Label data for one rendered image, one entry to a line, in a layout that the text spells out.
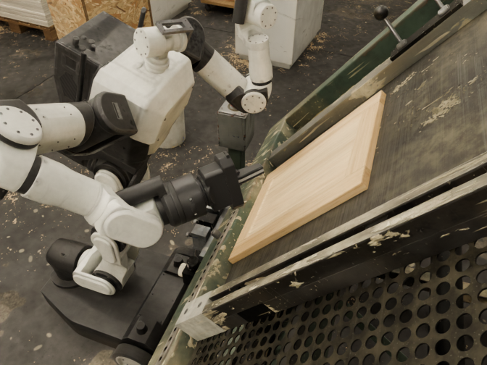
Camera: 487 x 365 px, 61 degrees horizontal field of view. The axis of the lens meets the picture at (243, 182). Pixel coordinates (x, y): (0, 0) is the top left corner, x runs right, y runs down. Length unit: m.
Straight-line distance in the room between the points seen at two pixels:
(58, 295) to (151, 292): 0.43
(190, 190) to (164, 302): 1.22
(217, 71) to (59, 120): 0.60
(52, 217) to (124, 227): 1.98
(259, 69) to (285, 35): 2.50
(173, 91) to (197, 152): 1.87
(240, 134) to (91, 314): 1.03
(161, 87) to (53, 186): 0.43
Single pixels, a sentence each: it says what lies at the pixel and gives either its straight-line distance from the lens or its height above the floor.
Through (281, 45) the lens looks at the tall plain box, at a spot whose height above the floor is 0.22.
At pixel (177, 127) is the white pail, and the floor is 0.16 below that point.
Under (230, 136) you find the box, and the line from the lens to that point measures 1.69.
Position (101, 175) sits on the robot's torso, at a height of 0.99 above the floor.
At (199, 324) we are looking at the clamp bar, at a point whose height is 0.98.
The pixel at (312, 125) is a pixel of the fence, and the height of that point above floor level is 1.08.
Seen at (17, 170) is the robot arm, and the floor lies 1.43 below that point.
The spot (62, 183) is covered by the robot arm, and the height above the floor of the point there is 1.39.
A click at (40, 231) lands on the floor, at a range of 2.67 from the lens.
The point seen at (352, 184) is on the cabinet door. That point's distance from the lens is 0.88.
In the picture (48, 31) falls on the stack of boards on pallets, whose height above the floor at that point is 0.10.
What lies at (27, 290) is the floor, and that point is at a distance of 2.44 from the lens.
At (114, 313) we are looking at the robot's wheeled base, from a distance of 2.00.
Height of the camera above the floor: 1.84
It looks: 43 degrees down
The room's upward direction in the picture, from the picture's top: straight up
